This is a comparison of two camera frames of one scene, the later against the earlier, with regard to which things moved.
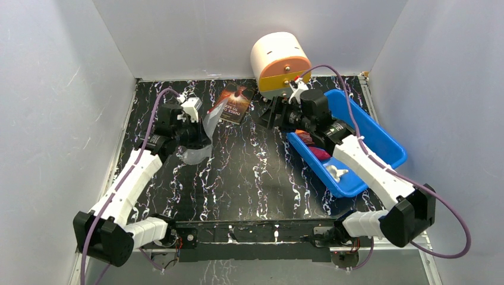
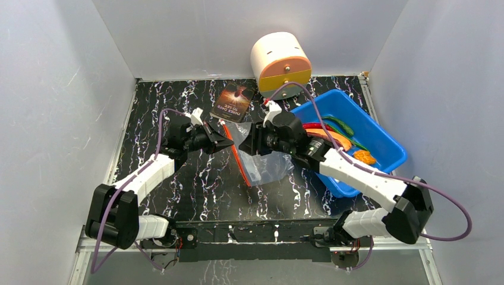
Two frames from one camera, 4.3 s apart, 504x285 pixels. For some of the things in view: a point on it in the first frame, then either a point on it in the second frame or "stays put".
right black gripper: [278, 108] to [258, 139]
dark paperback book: [241, 97] stays put
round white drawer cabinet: [277, 58] stays put
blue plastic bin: [383, 142] stays put
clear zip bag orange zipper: [195, 156] to [257, 168]
